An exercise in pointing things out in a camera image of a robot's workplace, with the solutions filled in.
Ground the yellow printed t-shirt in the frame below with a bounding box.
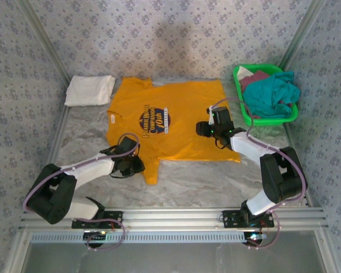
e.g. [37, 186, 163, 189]
[106, 77, 242, 186]

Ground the green plastic laundry basket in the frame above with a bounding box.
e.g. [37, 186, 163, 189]
[232, 64, 300, 127]

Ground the crumpled white cloth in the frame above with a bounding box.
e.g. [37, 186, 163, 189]
[236, 66, 255, 82]

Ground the maroon t-shirt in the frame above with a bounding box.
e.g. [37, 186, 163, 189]
[239, 71, 269, 90]

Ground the teal t-shirt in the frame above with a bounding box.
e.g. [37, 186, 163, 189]
[242, 71, 302, 120]

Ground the folded white t-shirt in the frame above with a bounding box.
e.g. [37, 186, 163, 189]
[64, 75, 117, 107]

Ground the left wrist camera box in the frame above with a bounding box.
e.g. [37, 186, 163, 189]
[118, 136, 140, 156]

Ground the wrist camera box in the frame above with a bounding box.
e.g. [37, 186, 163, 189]
[118, 136, 140, 156]
[209, 106, 233, 132]

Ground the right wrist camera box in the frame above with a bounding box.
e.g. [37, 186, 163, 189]
[209, 106, 233, 132]

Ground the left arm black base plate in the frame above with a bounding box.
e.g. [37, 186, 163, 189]
[71, 209, 124, 230]

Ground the aluminium mounting rail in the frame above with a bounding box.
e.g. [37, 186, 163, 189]
[18, 206, 329, 231]

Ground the grey slotted cable duct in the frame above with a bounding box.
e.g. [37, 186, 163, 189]
[30, 230, 264, 244]

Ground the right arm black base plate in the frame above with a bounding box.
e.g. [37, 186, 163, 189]
[222, 209, 275, 229]

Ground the aluminium frame post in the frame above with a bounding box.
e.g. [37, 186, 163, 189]
[277, 0, 328, 71]
[16, 0, 72, 84]

